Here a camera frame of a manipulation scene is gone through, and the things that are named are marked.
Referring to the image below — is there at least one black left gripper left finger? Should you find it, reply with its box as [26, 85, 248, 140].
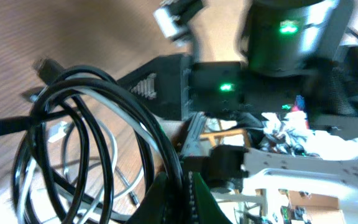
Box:
[131, 172, 170, 224]

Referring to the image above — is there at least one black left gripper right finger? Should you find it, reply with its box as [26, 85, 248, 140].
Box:
[187, 172, 232, 224]

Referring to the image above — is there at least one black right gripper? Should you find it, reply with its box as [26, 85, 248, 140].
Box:
[117, 54, 291, 121]

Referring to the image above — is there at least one black USB cable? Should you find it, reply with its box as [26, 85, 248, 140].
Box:
[0, 65, 186, 224]

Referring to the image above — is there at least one white USB cable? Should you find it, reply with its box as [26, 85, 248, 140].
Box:
[16, 73, 161, 224]

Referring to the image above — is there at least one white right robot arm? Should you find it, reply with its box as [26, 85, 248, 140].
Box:
[129, 1, 358, 223]

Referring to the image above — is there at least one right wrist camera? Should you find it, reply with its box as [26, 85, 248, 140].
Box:
[153, 0, 204, 42]

